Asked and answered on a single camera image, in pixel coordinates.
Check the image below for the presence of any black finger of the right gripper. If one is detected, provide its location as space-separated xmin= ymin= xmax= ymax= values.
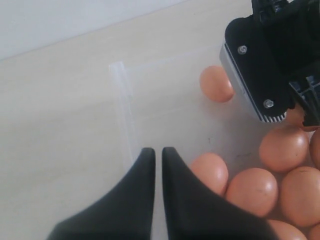
xmin=289 ymin=74 xmax=320 ymax=126

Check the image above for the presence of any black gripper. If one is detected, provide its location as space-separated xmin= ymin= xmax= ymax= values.
xmin=250 ymin=0 xmax=320 ymax=83

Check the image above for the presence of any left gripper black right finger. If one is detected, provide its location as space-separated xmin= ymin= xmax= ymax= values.
xmin=162 ymin=147 xmax=275 ymax=240

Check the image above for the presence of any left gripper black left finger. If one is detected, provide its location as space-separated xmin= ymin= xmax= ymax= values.
xmin=48 ymin=147 xmax=156 ymax=240

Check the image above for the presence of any brown egg far right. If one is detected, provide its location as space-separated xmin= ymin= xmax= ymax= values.
xmin=285 ymin=103 xmax=320 ymax=132

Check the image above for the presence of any brown egg middle right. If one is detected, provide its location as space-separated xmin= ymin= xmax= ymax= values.
xmin=309 ymin=129 xmax=320 ymax=170

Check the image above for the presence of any brown egg middle row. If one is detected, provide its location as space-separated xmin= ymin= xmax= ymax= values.
xmin=258 ymin=125 xmax=309 ymax=173

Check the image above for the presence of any brown egg centre left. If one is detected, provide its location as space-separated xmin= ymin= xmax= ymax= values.
xmin=225 ymin=168 xmax=279 ymax=217

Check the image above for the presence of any brown egg lower left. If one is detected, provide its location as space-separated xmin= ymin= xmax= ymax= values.
xmin=267 ymin=219 xmax=307 ymax=240

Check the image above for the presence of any brown egg far corner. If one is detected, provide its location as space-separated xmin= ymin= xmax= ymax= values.
xmin=199 ymin=65 xmax=235 ymax=103

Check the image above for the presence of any clear plastic bin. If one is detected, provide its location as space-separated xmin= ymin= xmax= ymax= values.
xmin=109 ymin=45 xmax=276 ymax=240

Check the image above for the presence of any brown egg lower centre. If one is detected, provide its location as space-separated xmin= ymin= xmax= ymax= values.
xmin=307 ymin=223 xmax=320 ymax=240

